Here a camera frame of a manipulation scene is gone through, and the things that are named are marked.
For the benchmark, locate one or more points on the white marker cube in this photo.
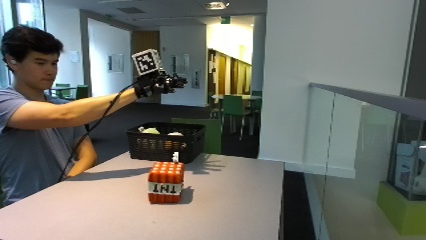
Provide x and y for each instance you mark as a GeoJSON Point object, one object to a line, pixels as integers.
{"type": "Point", "coordinates": [147, 62]}

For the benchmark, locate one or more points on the round table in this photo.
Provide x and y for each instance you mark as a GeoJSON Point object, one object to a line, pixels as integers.
{"type": "Point", "coordinates": [235, 97]}

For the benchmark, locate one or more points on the white item in basket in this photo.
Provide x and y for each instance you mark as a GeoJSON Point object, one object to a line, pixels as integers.
{"type": "Point", "coordinates": [176, 133]}

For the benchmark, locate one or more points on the green chair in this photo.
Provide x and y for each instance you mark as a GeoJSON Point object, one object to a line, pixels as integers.
{"type": "Point", "coordinates": [256, 101]}
{"type": "Point", "coordinates": [82, 91]}
{"type": "Point", "coordinates": [235, 108]}

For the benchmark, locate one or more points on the pale yellow-green item in basket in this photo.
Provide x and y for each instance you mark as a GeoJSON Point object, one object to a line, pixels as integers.
{"type": "Point", "coordinates": [150, 130]}

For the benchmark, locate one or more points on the green box seat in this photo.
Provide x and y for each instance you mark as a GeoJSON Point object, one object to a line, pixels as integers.
{"type": "Point", "coordinates": [208, 133]}

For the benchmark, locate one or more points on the black plastic basket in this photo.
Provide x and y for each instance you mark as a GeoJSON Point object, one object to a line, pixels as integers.
{"type": "Point", "coordinates": [166, 142]}

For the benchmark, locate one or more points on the green exit sign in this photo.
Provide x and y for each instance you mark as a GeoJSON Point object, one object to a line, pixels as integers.
{"type": "Point", "coordinates": [226, 20]}

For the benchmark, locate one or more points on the ceiling lamp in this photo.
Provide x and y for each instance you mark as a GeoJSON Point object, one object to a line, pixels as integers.
{"type": "Point", "coordinates": [216, 5]}

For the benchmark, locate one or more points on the orange plush block toy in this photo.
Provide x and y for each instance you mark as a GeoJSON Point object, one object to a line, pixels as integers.
{"type": "Point", "coordinates": [166, 182]}

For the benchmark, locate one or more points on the the person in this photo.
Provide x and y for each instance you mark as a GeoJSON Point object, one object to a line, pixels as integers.
{"type": "Point", "coordinates": [31, 133]}

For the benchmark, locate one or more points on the white earbud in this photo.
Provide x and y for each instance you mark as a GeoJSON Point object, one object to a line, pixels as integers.
{"type": "Point", "coordinates": [13, 62]}

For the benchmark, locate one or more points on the glass railing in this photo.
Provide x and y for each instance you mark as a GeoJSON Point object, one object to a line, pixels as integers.
{"type": "Point", "coordinates": [368, 160]}

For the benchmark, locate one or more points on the green block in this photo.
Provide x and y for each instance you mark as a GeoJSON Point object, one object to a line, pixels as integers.
{"type": "Point", "coordinates": [401, 210]}

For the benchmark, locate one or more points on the wall notice board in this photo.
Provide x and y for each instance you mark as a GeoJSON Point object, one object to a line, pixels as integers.
{"type": "Point", "coordinates": [196, 78]}

